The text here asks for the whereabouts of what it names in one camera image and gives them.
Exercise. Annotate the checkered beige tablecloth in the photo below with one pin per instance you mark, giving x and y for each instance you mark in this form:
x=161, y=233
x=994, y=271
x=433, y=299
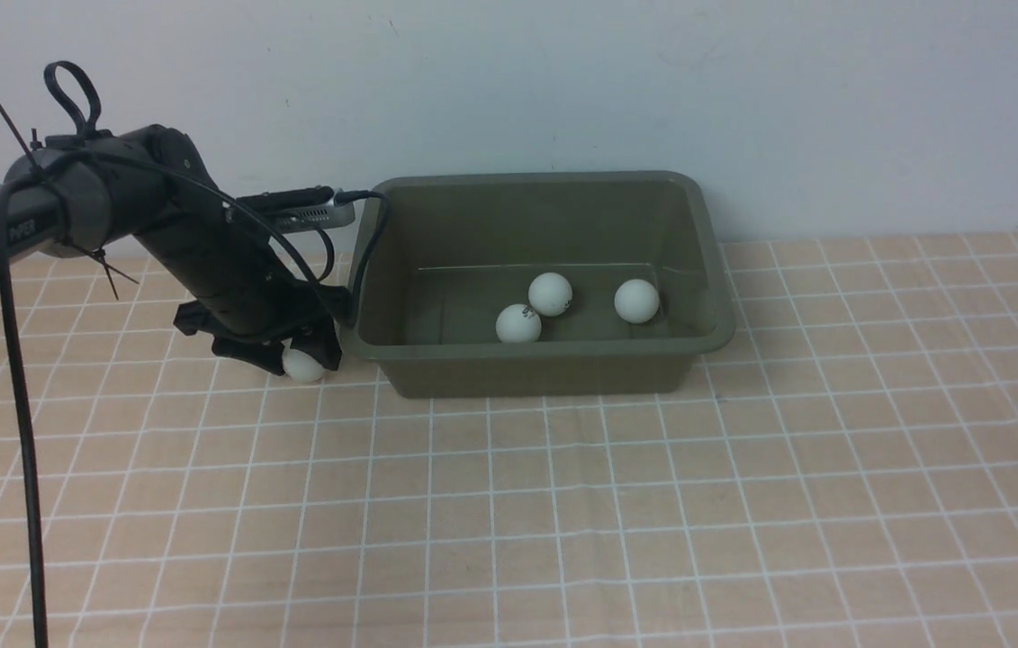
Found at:
x=843, y=474

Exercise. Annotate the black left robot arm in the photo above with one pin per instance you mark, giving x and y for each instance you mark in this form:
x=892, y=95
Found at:
x=71, y=198

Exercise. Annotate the olive green plastic bin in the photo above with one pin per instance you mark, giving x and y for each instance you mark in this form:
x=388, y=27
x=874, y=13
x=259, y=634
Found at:
x=521, y=285

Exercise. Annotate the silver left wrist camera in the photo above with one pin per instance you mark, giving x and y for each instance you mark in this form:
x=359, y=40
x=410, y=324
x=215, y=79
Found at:
x=302, y=210

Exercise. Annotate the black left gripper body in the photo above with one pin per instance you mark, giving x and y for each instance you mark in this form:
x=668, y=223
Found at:
x=240, y=289

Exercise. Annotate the plain white ball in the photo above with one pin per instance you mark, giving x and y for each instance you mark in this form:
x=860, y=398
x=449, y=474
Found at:
x=636, y=301

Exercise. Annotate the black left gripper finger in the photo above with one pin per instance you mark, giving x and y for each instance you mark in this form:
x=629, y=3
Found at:
x=264, y=355
x=320, y=342

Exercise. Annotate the white printed ball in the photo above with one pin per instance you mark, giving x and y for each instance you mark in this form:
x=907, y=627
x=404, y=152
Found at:
x=550, y=295
x=518, y=323

